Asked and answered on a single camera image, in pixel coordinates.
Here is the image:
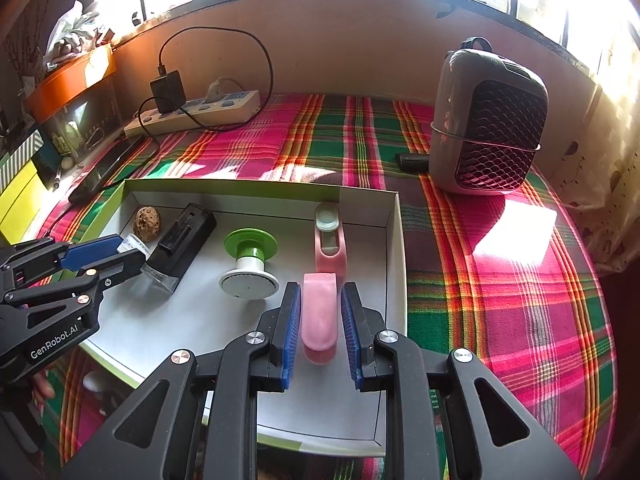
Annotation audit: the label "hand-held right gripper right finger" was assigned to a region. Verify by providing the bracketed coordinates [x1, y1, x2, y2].
[340, 281, 583, 480]

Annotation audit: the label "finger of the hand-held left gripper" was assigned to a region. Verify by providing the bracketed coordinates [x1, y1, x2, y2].
[0, 249, 147, 356]
[0, 234, 124, 293]

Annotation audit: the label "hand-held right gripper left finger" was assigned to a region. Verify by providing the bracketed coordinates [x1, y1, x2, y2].
[57, 281, 304, 480]

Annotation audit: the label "white round ribbed cap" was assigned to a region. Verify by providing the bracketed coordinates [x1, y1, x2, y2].
[117, 234, 149, 257]

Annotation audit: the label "brown walnut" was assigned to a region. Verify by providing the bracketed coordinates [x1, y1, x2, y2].
[132, 205, 164, 237]

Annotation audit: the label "black shaver with clear cap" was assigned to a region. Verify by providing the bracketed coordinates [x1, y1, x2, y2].
[140, 202, 218, 295]

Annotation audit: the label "green and white spool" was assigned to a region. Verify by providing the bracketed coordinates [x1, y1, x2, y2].
[218, 228, 281, 302]

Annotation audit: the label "green cardboard box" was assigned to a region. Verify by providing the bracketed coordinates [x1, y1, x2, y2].
[70, 178, 408, 458]

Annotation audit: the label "person's left hand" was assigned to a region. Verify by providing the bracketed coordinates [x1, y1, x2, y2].
[31, 367, 57, 401]

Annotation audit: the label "black power bank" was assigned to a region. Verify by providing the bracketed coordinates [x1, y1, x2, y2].
[67, 135, 151, 206]

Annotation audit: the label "yellow box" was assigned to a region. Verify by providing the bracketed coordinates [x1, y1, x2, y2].
[0, 160, 46, 246]

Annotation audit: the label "green striped box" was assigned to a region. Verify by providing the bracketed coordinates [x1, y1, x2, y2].
[0, 127, 46, 186]

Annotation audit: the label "glass tank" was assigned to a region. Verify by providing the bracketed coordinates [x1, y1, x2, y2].
[37, 77, 123, 181]

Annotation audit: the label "pink green plaid tablecloth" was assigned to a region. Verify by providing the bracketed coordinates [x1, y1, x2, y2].
[37, 92, 618, 480]

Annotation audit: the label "white power strip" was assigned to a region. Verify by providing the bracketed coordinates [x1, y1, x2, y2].
[123, 90, 262, 138]

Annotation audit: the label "orange shelf with clutter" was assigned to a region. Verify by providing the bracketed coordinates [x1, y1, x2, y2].
[24, 42, 117, 121]

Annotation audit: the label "black charger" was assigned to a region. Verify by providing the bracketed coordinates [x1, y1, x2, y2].
[150, 71, 188, 115]

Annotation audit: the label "small black device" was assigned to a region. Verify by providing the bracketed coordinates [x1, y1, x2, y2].
[395, 152, 432, 173]

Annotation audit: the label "white plug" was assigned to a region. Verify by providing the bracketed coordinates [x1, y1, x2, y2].
[206, 77, 236, 103]

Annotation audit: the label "dry red branches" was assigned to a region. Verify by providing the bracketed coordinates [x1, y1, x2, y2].
[2, 0, 51, 91]

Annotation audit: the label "white plastic bag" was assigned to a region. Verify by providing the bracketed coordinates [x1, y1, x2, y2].
[45, 0, 116, 61]

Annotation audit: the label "grey space heater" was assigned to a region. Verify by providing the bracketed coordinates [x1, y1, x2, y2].
[429, 36, 550, 197]

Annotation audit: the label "cream dotted curtain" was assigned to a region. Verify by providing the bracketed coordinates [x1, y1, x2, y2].
[565, 20, 640, 276]

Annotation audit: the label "black charger cable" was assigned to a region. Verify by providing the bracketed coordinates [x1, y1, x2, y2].
[139, 26, 275, 133]

